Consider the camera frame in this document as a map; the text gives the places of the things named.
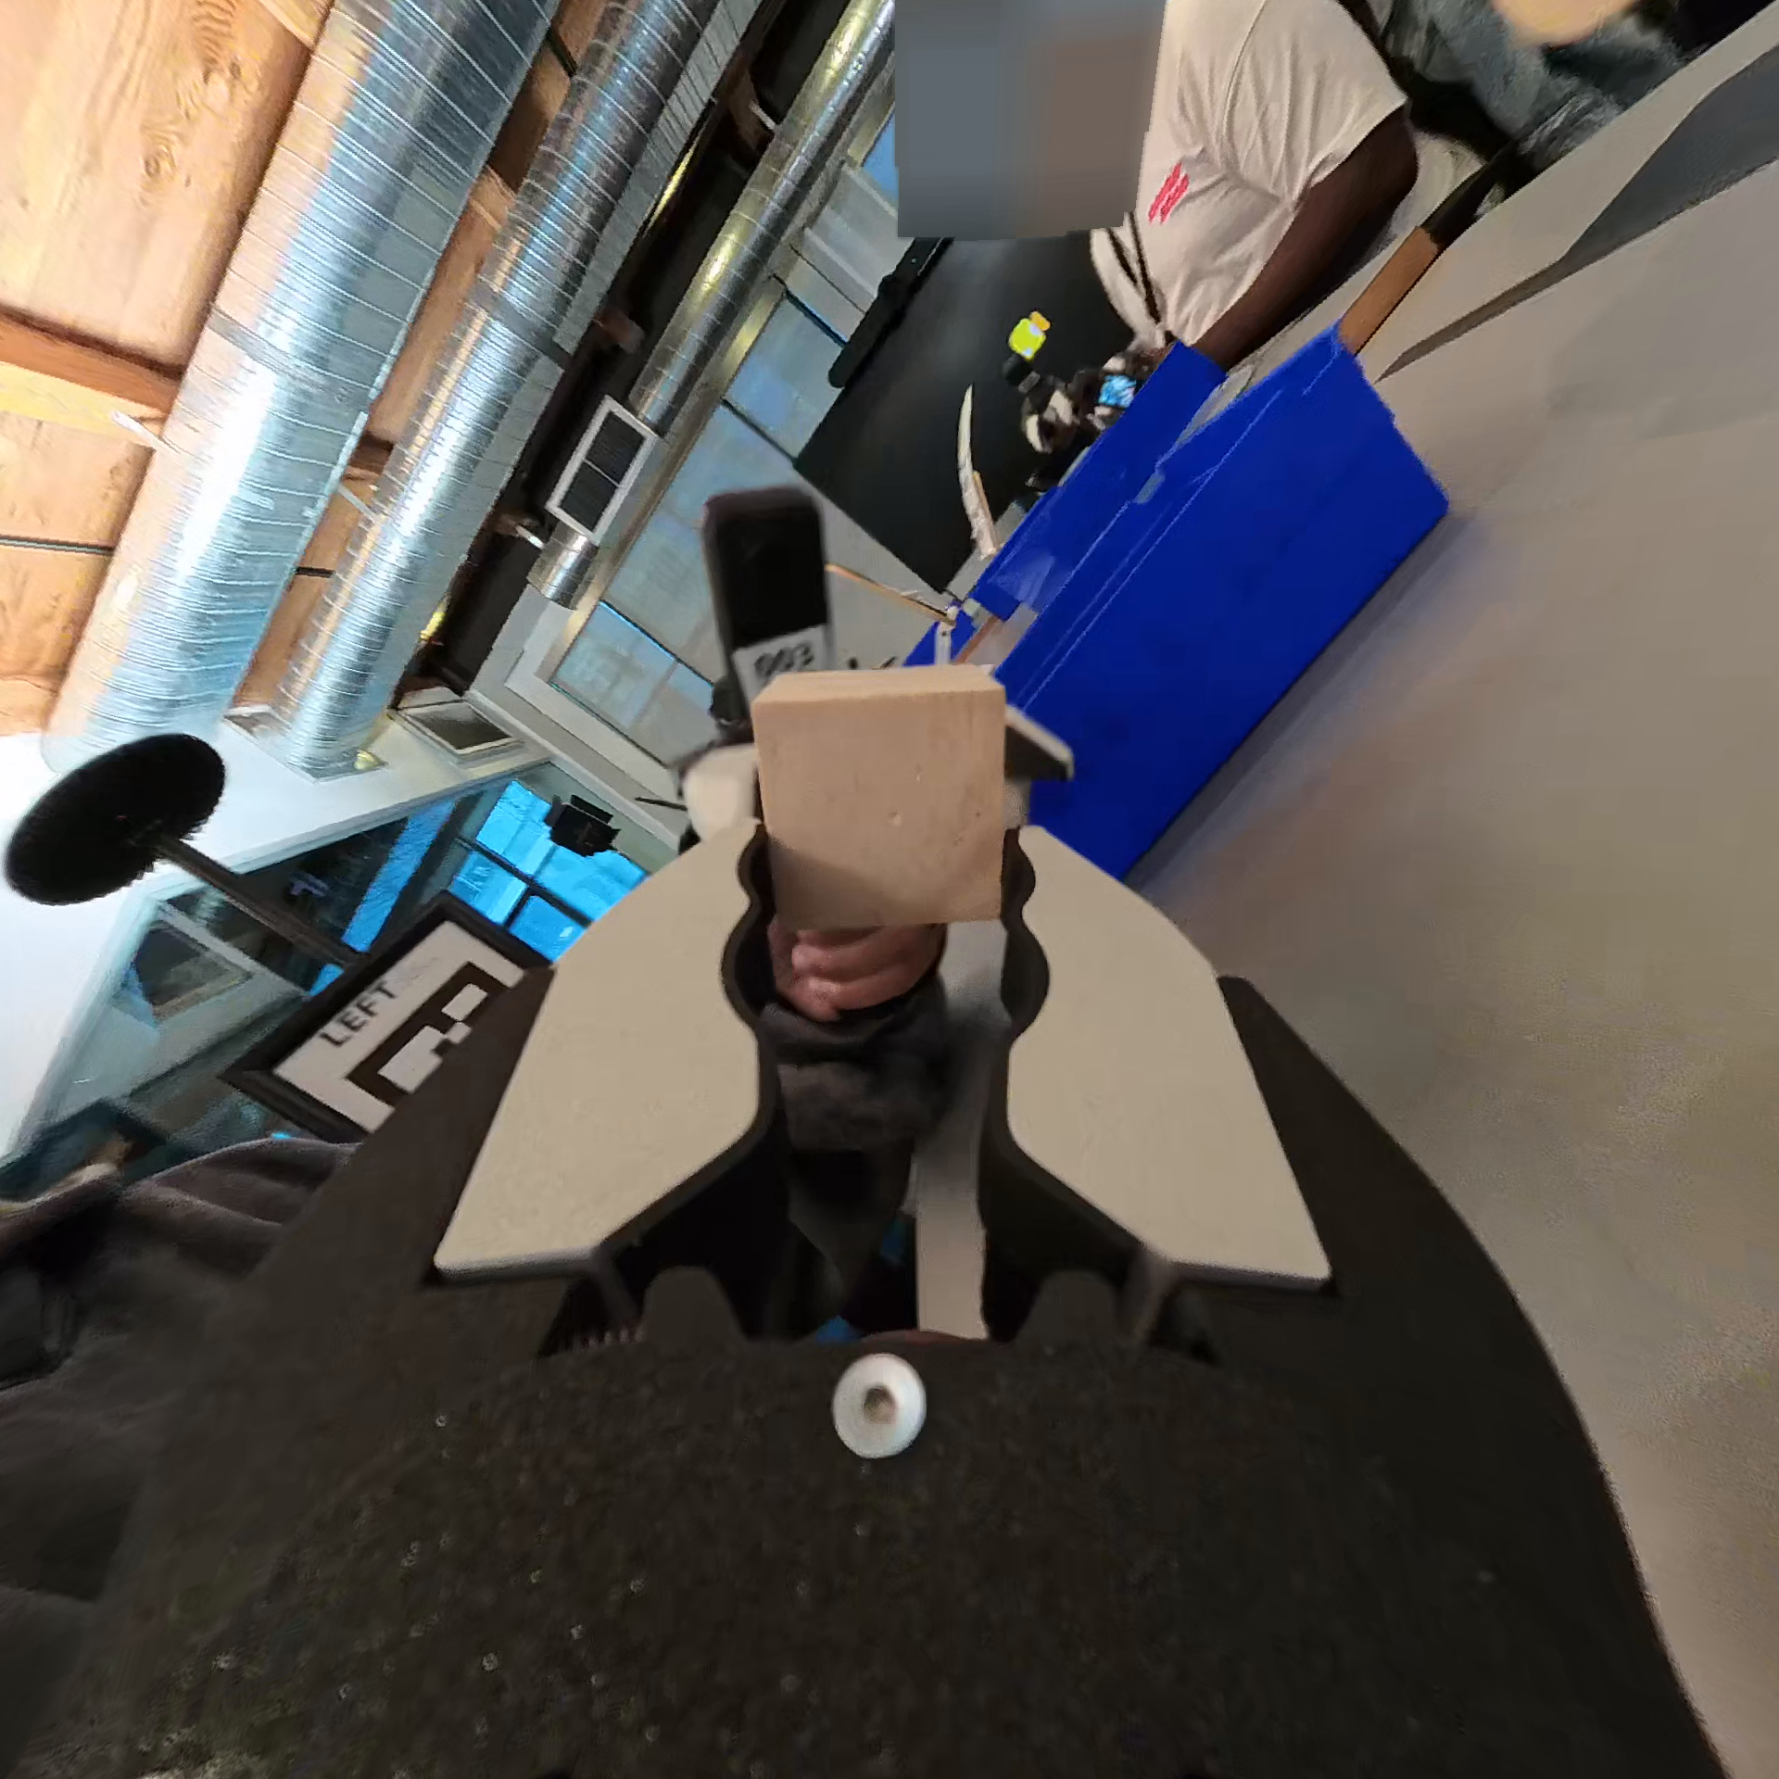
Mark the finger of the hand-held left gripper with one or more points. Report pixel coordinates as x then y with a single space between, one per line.
725 792
1030 758

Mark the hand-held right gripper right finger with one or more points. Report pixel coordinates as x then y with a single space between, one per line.
1154 1098

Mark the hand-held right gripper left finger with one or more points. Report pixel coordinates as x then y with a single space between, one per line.
613 1098

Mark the wooden cube blue stripe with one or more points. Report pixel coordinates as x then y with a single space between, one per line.
874 804

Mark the blue plastic bin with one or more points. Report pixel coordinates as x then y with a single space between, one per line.
1099 474
1250 586
930 644

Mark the person's left forearm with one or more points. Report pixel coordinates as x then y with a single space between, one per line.
864 1083

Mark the grey desk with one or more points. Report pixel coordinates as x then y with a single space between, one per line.
1529 832

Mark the person's left hand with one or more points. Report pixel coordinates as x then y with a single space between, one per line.
847 966

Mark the black diagonal rod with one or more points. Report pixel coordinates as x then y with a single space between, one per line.
891 592

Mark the black mounted device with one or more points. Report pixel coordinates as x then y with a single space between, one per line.
583 823

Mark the white vent grille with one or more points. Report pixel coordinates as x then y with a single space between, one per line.
600 474

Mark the black white marker sign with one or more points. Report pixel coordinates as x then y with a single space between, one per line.
404 1014

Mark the black monitor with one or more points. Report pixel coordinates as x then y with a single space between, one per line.
946 389

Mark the small yellow object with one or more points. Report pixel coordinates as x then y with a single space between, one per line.
1030 337

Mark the person's body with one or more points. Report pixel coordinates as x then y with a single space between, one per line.
126 1278

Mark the black round disc pole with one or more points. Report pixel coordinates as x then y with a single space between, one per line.
111 821

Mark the silver ventilation duct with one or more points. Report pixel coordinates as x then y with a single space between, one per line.
752 223
473 419
279 389

